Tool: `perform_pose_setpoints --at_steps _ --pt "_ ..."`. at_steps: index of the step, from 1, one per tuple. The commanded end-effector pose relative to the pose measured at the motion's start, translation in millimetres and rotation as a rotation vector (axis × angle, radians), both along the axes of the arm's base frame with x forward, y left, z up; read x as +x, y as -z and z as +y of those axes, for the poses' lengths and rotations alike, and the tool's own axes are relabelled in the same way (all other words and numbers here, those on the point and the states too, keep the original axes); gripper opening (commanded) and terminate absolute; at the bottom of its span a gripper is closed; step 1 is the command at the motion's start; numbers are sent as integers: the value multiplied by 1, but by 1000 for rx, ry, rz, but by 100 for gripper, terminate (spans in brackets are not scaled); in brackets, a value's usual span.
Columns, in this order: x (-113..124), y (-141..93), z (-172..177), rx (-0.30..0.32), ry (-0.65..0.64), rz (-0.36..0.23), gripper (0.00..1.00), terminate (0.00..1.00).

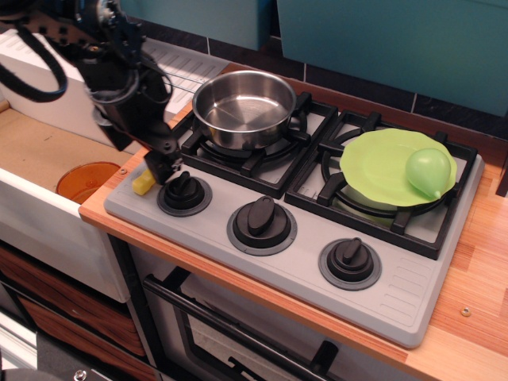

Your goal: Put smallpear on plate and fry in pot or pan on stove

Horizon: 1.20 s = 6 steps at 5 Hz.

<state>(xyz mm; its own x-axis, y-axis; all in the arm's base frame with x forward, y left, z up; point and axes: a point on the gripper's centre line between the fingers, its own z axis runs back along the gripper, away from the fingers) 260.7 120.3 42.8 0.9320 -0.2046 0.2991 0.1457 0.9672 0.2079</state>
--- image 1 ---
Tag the right black burner grate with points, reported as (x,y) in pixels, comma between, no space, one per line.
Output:
(428,229)

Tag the left black stove knob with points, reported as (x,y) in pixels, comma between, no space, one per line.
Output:
(184,196)

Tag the light green plastic plate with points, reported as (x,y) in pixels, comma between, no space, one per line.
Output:
(374,164)

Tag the yellow toy corn cob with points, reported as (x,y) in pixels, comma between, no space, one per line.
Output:
(143,182)

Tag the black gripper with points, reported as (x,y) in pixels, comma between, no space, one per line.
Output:
(135,112)

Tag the black burner grate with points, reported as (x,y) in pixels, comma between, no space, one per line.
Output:
(267,170)
(428,229)

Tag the middle black stove knob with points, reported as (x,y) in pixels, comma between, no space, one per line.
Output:
(262,228)

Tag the black stove knob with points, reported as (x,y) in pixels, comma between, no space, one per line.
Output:
(184,196)
(350,264)
(262,228)

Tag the grey toy stove top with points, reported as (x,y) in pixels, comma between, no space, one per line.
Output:
(397,307)

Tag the small green toy pear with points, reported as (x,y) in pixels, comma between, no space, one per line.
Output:
(428,170)

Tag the left black burner grate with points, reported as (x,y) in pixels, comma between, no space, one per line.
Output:
(267,170)

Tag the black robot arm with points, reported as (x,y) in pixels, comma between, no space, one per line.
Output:
(95,37)

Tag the white toy sink unit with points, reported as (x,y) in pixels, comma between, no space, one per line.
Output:
(41,142)

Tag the oven door with black handle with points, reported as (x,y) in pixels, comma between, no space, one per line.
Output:
(229,337)

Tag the wooden drawer fronts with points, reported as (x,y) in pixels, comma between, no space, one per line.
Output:
(77,316)

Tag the right black stove knob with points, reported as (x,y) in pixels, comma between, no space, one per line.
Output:
(350,264)

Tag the stainless steel pot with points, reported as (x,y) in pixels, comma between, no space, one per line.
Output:
(244,110)

